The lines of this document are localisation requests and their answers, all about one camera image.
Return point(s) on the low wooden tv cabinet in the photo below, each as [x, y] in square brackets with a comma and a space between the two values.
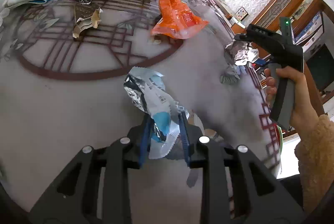
[229, 16]

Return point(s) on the orange snack bag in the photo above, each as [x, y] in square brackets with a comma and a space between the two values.
[177, 20]

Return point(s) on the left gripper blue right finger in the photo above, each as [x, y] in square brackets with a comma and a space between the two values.
[237, 187]

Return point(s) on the blue silver snack wrapper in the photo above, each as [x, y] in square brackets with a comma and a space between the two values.
[148, 93]

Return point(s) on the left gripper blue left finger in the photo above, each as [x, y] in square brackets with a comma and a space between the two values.
[93, 187]

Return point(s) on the silver foil wrapper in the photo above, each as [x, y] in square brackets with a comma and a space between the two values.
[239, 53]

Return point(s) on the torn brown paper wrapper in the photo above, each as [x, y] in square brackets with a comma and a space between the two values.
[86, 16]

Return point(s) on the patterned grey tablecloth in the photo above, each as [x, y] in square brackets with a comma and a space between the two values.
[60, 94]

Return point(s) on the person right hand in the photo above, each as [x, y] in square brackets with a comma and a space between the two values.
[304, 117]

